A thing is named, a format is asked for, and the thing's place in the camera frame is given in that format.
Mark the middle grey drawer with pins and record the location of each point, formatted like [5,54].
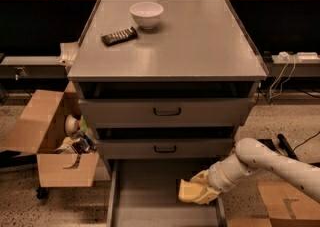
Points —
[164,148]

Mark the dark snack bar wrapper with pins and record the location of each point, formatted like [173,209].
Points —
[120,36]

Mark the black rod on floor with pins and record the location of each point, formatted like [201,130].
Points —
[283,144]

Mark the top grey drawer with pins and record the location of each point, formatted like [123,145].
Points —
[158,113]

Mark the bottom grey open drawer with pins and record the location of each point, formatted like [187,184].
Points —
[144,193]

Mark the yellow sponge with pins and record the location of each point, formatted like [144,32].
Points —
[189,192]

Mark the white bowl in box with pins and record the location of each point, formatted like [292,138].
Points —
[71,125]

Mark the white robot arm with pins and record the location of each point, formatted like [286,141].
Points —
[249,157]

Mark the cardboard box right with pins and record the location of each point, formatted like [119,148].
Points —
[286,207]

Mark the grey drawer cabinet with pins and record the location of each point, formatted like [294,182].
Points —
[197,51]

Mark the white power strip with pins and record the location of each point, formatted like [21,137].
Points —
[300,57]

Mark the open cardboard box left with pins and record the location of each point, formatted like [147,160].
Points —
[40,130]

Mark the white ceramic bowl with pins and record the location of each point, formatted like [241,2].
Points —
[146,14]

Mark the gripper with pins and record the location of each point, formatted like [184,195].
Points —
[217,175]

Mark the black power adapter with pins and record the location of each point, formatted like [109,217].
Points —
[268,142]

